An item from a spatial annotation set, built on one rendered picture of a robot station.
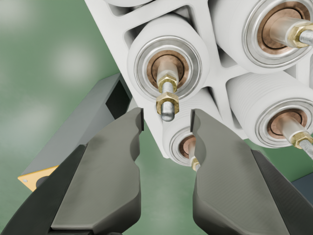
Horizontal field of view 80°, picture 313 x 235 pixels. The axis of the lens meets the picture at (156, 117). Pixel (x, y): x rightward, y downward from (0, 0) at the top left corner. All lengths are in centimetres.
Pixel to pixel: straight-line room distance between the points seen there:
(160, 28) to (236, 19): 7
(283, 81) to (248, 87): 4
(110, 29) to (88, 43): 22
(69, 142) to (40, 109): 38
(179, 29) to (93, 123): 18
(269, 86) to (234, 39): 9
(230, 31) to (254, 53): 3
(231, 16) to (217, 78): 11
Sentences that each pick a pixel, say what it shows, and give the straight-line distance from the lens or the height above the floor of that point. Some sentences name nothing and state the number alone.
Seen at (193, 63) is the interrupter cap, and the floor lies 25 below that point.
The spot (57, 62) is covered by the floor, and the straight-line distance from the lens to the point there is 55.
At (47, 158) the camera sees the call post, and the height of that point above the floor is 29.
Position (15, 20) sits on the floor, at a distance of 57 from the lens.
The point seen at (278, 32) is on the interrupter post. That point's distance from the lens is 22.
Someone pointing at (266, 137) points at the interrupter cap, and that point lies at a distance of 29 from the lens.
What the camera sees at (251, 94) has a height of 22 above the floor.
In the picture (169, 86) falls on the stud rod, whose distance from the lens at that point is 17.
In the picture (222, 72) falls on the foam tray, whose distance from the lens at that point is 30.
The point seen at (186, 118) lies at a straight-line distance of 25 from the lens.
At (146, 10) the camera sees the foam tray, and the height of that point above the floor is 18.
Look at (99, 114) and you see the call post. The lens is 33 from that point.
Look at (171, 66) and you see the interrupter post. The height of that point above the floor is 27.
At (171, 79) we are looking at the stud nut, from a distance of 17.
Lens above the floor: 46
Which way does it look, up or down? 57 degrees down
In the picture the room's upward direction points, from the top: 175 degrees counter-clockwise
